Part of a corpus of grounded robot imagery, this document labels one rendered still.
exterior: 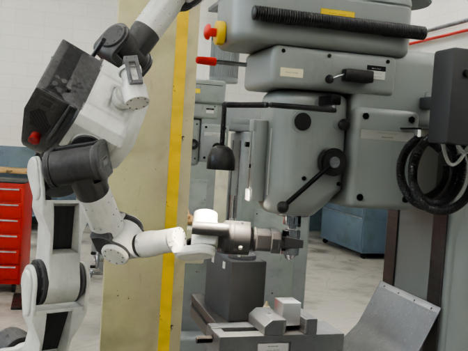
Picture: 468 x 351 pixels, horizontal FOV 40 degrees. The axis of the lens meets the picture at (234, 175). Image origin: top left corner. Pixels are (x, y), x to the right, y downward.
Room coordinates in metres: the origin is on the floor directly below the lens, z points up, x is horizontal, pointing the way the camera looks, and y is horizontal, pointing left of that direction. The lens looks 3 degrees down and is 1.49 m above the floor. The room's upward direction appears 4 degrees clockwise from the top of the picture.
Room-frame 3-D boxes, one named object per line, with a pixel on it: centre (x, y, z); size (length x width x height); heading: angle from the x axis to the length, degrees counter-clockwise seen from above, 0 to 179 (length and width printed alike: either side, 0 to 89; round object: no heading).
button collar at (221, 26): (1.64, 0.06, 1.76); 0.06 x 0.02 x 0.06; 16
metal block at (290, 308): (1.70, -0.16, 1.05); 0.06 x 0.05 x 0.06; 18
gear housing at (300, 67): (1.72, -0.20, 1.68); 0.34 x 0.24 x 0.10; 106
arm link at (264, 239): (1.70, -0.07, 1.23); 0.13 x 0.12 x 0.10; 2
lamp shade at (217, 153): (1.63, 0.04, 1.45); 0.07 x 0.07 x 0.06
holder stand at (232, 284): (2.09, -0.02, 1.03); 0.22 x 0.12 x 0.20; 22
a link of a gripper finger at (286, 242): (1.68, -0.16, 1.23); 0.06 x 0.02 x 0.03; 92
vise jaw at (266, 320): (1.68, -0.11, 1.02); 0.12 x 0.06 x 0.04; 18
